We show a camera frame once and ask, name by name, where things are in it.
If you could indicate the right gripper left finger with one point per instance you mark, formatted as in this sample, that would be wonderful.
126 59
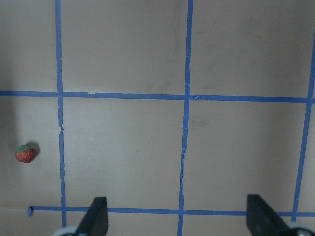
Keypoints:
95 221

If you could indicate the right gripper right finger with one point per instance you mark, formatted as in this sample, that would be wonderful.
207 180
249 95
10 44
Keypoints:
261 220

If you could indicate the red strawberry two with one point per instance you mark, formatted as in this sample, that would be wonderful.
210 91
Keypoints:
24 154

